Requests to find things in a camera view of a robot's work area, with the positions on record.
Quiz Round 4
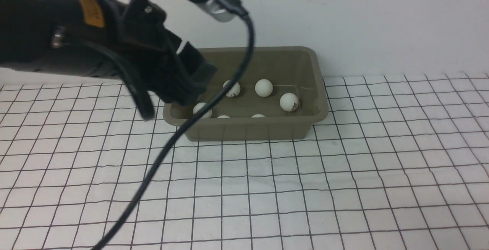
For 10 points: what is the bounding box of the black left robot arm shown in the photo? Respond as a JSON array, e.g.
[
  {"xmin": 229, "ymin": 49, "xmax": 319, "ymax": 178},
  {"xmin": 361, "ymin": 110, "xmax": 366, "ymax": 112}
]
[{"xmin": 1, "ymin": 0, "xmax": 217, "ymax": 106}]

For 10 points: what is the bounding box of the white black grid tablecloth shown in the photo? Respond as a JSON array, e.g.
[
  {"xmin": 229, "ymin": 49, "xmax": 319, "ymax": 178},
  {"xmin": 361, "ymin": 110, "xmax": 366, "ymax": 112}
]
[{"xmin": 0, "ymin": 74, "xmax": 489, "ymax": 250}]

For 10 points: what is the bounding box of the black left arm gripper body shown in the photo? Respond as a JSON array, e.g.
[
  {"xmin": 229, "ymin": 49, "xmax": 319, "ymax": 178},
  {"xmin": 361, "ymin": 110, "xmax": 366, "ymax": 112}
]
[{"xmin": 112, "ymin": 0, "xmax": 184, "ymax": 105}]

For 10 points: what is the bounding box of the white ping-pong ball red logo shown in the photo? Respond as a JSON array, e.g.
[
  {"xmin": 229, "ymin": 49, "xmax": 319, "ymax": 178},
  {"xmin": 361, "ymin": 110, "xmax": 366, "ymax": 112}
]
[{"xmin": 193, "ymin": 102, "xmax": 212, "ymax": 119}]

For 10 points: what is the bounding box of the olive green plastic bin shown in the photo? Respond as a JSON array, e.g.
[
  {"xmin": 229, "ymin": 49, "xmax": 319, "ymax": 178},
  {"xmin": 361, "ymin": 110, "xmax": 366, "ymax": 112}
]
[{"xmin": 185, "ymin": 46, "xmax": 329, "ymax": 142}]

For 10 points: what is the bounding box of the black left camera cable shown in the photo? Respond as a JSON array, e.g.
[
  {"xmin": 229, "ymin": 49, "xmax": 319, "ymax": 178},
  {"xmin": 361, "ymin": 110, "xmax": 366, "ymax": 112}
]
[{"xmin": 90, "ymin": 0, "xmax": 256, "ymax": 250}]

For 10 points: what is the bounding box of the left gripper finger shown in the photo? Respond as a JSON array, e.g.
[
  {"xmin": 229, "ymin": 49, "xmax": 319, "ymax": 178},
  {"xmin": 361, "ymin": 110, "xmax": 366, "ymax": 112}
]
[
  {"xmin": 178, "ymin": 42, "xmax": 217, "ymax": 90},
  {"xmin": 160, "ymin": 78, "xmax": 208, "ymax": 106}
]

